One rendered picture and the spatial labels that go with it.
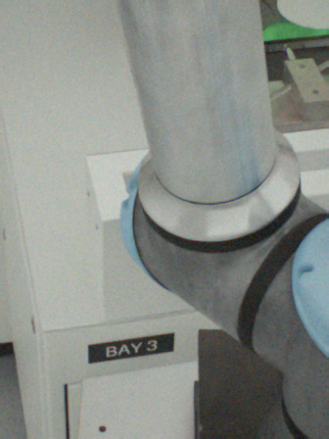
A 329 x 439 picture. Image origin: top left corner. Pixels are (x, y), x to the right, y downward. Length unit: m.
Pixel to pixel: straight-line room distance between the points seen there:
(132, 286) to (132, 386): 0.10
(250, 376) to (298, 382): 0.19
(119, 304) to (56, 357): 0.09
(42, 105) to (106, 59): 0.12
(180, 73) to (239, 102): 0.05
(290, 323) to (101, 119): 0.65
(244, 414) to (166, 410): 0.13
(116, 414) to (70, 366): 0.13
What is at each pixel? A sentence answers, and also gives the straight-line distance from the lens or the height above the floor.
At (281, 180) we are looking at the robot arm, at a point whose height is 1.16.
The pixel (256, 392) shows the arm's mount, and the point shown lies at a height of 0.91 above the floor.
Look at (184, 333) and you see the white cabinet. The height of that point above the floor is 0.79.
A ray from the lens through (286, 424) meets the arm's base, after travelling 0.85.
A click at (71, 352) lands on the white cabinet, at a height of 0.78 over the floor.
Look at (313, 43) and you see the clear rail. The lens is 1.37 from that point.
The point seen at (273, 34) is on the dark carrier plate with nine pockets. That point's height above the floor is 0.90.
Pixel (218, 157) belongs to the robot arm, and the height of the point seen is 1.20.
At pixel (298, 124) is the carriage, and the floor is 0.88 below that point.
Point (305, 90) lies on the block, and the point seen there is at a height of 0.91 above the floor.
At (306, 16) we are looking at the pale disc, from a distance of 1.42.
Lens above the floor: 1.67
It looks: 44 degrees down
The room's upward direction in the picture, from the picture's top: 3 degrees clockwise
